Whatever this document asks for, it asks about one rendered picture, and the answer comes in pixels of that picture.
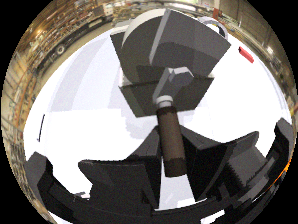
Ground red flat block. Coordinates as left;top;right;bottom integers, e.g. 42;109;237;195
238;45;254;64

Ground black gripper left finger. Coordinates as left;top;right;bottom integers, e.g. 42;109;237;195
77;125;162;209

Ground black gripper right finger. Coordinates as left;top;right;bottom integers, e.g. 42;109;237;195
180;125;259;201

